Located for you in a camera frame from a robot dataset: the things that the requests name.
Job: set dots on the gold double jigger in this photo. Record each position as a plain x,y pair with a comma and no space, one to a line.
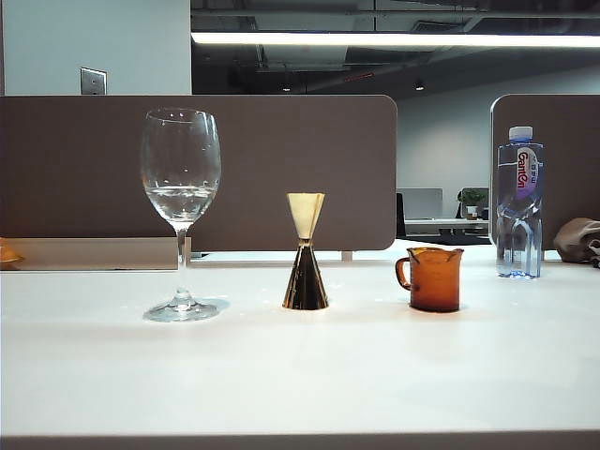
305,290

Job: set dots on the small amber measuring cup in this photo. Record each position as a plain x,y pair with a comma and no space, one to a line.
433,290

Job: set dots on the clear wine glass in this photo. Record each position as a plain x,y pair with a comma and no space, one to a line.
180,211

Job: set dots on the clear Ganten water bottle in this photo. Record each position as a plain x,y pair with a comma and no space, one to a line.
519,225

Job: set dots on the white partition foot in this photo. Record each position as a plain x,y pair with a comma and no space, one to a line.
346,256

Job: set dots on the wide brown desk partition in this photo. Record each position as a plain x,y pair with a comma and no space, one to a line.
290,154

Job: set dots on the grey background screen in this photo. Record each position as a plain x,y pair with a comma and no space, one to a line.
419,204

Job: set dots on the white background desk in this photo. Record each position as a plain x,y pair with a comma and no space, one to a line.
445,225

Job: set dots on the small potted plant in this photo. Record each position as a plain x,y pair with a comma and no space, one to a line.
472,199

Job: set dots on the small ceiling spotlight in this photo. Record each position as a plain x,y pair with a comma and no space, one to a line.
419,86

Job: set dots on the long ceiling light strip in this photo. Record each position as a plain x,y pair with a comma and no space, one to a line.
375,39

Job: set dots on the beige cloth bag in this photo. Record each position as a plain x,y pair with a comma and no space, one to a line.
574,239

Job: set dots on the orange object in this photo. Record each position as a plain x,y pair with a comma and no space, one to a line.
8,253

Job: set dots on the beige desk rail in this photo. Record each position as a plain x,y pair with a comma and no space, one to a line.
94,253

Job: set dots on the silver wall switch plate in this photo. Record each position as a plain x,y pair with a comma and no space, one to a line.
93,81

